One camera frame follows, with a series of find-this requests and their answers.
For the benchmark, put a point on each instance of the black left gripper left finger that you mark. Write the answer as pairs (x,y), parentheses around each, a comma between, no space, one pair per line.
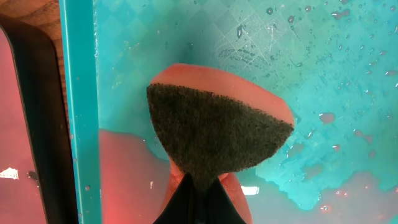
(181,207)

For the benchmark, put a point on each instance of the black tray with pink water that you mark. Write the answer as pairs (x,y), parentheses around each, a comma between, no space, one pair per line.
(37,180)

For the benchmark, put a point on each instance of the pink and green sponge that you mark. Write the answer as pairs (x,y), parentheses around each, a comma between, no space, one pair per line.
(213,124)

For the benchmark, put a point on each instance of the teal plastic tray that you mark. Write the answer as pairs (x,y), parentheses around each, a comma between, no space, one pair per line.
(333,62)

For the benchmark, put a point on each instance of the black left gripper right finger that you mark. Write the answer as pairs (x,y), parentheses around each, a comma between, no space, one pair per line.
(217,208)

